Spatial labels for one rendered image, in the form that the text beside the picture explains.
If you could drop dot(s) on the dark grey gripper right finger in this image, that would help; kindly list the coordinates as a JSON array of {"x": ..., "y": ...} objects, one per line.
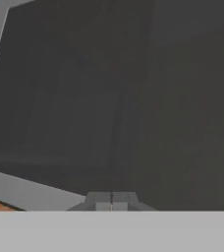
[{"x": 123, "y": 201}]

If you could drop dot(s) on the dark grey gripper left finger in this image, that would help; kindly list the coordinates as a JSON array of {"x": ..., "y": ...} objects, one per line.
[{"x": 99, "y": 201}]

